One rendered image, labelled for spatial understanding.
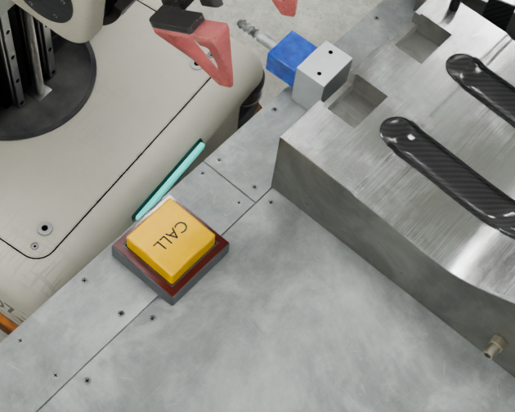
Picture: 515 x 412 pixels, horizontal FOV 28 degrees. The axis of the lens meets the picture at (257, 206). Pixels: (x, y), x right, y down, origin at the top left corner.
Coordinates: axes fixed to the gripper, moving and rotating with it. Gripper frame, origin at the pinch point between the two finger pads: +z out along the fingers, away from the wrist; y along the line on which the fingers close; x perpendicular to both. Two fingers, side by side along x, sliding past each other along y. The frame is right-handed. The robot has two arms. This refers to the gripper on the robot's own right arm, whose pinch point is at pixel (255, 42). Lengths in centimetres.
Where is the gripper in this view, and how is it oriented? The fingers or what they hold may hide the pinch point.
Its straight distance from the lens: 88.8
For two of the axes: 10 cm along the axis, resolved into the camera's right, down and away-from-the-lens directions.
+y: 5.6, -6.9, 4.6
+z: 3.0, 6.8, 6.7
